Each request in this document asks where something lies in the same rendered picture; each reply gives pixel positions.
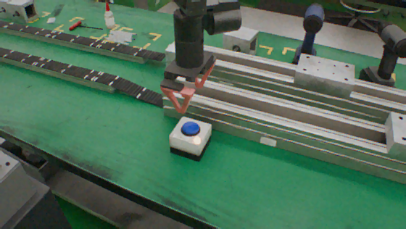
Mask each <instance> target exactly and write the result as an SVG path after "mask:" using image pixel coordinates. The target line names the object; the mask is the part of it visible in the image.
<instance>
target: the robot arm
mask: <svg viewBox="0 0 406 229"><path fill-rule="evenodd" d="M171 1H174V2H175V3H176V5H177V6H179V7H180V8H179V9H175V11H174V12H173V25H174V37H175V59H174V60H173V61H172V62H171V63H170V64H169V65H168V67H167V68H166V69H165V72H164V76H165V78H164V79H163V80H162V82H161V83H160V88H161V90H162V92H163V93H164V94H165V95H166V96H167V97H168V98H169V100H171V103H172V104H173V106H174V107H175V109H176V110H177V111H178V112H180V113H183V114H184V113H185V111H186V110H187V107H188V105H189V103H190V101H191V99H192V97H193V95H194V92H195V89H193V88H187V87H185V86H184V84H183V83H178V82H175V81H174V80H175V79H176V78H177V77H178V76H179V77H183V78H185V81H188V82H191V83H194V84H195V86H196V87H197V88H202V87H203V86H204V84H205V82H206V80H207V78H208V76H209V75H210V72H211V70H212V68H213V67H214V65H215V63H216V57H215V56H213V55H212V52H207V51H204V29H205V30H206V32H207V34H208V35H209V36H214V35H218V34H222V33H228V32H232V31H236V30H239V29H240V28H241V25H242V20H241V11H240V3H239V1H237V0H171ZM198 74H203V75H204V76H203V78H202V80H201V82H199V79H198V77H197V76H198ZM173 93H178V94H180V95H181V97H183V98H184V102H183V106H182V107H180V106H179V104H178V102H177V100H176V98H175V96H174V94H173Z"/></svg>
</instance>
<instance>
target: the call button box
mask: <svg viewBox="0 0 406 229"><path fill-rule="evenodd" d="M188 121H194V122H196V123H198V125H199V131H198V132H197V133H195V134H191V135H189V134H186V133H184V132H183V130H182V125H183V124H184V123H185V122H188ZM211 135H212V125H211V124H209V123H205V122H201V121H198V120H194V119H191V118H188V117H182V118H181V120H180V121H179V122H178V124H177V125H176V127H175V128H174V129H173V131H172V133H171V135H170V152H171V153H174V154H177V155H179V156H182V157H185V158H188V159H192V160H194V161H197V162H200V160H201V158H202V156H203V155H204V153H205V151H206V149H207V147H208V146H209V144H210V142H211V138H212V136H211ZM196 137H199V138H200V140H201V142H200V144H195V143H194V139H195V138H196Z"/></svg>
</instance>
